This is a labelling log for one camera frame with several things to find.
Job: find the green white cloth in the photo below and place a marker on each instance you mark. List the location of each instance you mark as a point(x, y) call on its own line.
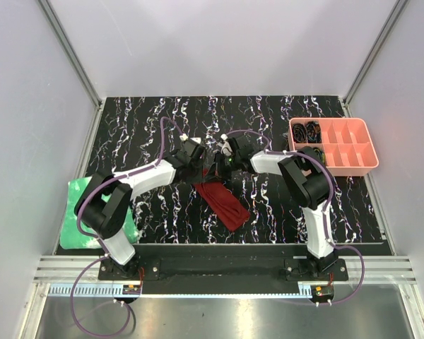
point(71, 238)

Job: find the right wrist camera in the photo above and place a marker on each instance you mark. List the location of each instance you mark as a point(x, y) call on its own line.
point(225, 146)

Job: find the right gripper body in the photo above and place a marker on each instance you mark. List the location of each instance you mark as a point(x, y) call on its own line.
point(228, 164)

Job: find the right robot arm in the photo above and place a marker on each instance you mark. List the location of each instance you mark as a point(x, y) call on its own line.
point(309, 184)

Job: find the red cloth napkin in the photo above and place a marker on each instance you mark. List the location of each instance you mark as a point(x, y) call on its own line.
point(223, 203)

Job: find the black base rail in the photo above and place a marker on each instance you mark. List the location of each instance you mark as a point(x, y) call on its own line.
point(222, 269)

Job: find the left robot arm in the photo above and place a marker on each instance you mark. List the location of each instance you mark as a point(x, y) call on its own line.
point(104, 202)

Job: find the pink compartment tray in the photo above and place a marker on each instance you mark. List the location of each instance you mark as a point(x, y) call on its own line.
point(344, 144)

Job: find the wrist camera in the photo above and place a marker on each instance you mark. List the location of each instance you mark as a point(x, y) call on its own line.
point(184, 137)
point(225, 146)

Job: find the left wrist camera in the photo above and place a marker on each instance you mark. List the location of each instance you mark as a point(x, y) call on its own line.
point(184, 137)

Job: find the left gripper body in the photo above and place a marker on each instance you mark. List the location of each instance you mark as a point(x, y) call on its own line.
point(195, 168)

